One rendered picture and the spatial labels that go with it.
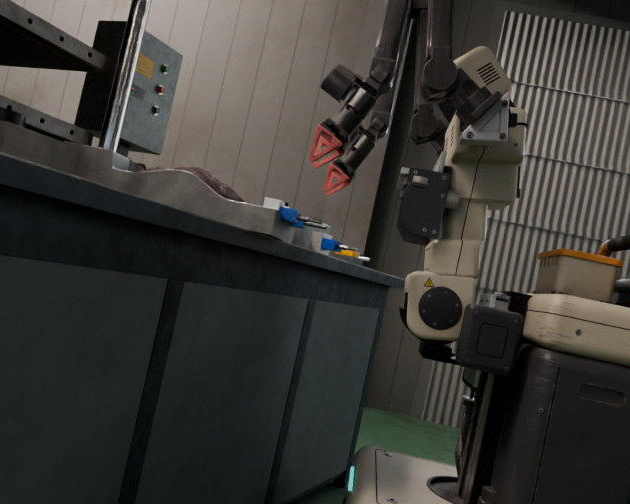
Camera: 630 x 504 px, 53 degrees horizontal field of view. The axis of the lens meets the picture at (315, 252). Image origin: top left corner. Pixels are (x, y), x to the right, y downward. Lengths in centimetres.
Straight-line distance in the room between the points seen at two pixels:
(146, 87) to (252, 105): 204
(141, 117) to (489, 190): 135
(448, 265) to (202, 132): 312
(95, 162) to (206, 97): 309
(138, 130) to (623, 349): 175
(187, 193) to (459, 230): 67
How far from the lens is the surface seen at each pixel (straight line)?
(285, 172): 429
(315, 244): 169
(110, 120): 217
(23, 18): 203
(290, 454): 193
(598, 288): 164
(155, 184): 141
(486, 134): 148
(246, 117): 442
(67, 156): 121
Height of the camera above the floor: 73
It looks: 2 degrees up
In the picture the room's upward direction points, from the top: 12 degrees clockwise
